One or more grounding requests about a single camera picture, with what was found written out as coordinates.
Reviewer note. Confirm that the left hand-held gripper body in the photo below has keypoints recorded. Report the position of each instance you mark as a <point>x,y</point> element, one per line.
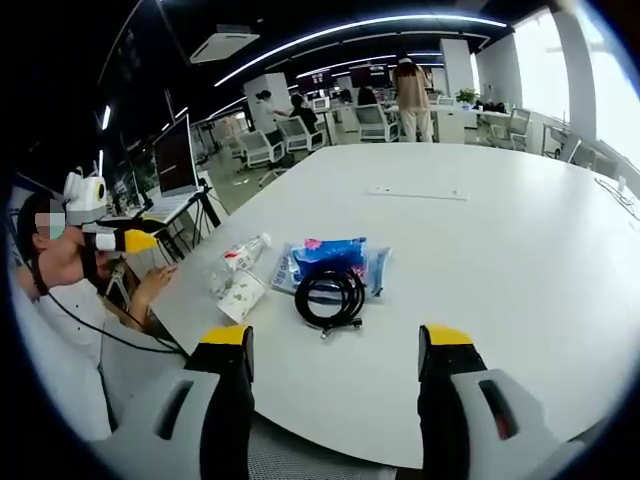
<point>82,200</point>

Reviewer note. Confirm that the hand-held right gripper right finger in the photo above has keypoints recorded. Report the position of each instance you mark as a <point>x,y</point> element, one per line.
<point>450,400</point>

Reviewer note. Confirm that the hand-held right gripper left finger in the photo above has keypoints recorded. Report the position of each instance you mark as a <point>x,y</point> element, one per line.
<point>227,400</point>

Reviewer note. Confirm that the white paper cup green print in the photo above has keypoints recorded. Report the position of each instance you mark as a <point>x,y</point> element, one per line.
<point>242,297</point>

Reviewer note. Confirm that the clear plastic bottle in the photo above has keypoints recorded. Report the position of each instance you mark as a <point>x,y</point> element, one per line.
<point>245,252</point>

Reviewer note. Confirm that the pale blue plastic bag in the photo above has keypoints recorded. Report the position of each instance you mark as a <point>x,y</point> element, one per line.
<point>285,267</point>

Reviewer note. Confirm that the blue tissue packet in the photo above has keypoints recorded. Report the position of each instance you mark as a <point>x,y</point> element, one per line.
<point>335,252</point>

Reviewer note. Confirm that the person's left hand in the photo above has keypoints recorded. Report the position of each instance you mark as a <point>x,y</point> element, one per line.
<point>62,267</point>

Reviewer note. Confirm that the white laptop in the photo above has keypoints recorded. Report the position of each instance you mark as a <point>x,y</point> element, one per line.
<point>172,160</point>

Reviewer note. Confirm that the white table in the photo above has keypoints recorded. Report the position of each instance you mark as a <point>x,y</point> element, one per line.
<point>500,260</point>

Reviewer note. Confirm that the white office chair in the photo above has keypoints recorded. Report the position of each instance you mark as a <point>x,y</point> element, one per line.
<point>560,142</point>
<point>519,127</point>
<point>375,122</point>
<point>260,147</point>
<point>302,135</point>

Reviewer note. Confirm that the ceiling air conditioner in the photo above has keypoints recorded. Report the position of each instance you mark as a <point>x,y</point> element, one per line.
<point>225,47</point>

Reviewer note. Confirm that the white table socket panel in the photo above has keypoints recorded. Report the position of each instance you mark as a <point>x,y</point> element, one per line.
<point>420,192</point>

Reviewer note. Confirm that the green potted plant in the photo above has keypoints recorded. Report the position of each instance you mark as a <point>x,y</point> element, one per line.
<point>467,96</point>

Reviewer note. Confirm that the long ceiling light strip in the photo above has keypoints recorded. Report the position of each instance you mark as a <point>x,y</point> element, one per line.
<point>360,30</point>

